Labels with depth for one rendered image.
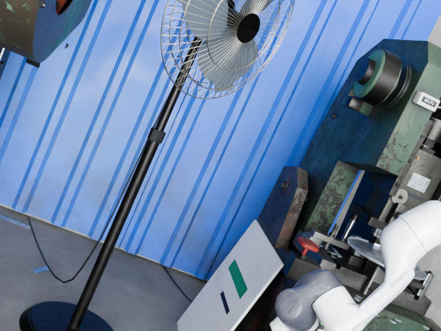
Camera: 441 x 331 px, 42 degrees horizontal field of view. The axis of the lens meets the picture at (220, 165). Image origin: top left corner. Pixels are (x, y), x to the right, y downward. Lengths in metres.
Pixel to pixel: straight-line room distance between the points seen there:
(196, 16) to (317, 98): 1.47
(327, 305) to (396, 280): 0.17
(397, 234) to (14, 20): 1.13
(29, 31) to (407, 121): 1.19
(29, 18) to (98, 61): 1.42
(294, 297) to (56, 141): 1.95
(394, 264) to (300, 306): 0.24
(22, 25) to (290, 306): 1.00
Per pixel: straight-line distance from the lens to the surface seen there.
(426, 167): 2.11
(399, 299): 2.16
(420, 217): 1.48
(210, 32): 1.88
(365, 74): 2.01
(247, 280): 2.32
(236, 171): 3.16
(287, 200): 2.36
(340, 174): 2.27
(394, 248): 1.47
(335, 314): 1.45
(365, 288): 2.06
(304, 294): 1.45
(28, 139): 3.13
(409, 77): 2.04
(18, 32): 1.70
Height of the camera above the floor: 1.16
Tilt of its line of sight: 9 degrees down
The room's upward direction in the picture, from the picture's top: 25 degrees clockwise
